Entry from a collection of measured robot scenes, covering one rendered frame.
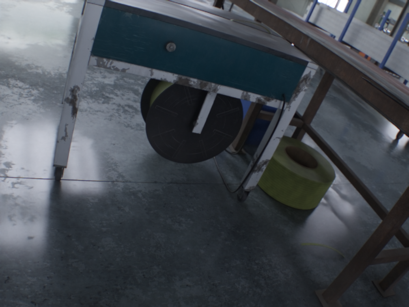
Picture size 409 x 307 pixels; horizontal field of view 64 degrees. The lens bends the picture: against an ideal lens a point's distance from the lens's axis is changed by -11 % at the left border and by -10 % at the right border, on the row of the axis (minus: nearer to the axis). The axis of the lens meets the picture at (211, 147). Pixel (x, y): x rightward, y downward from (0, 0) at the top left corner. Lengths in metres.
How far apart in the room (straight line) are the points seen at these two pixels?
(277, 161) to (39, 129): 1.17
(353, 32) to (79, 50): 4.30
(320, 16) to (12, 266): 5.14
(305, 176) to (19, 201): 1.30
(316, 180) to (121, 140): 1.00
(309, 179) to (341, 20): 3.72
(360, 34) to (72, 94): 4.24
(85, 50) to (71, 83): 0.12
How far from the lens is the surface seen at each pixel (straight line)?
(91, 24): 1.18
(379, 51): 4.78
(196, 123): 1.57
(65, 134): 1.35
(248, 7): 2.39
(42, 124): 1.83
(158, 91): 1.66
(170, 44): 1.20
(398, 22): 9.41
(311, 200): 1.92
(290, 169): 1.81
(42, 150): 1.65
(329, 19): 5.45
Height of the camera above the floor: 0.96
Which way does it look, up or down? 28 degrees down
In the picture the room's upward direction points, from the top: 24 degrees clockwise
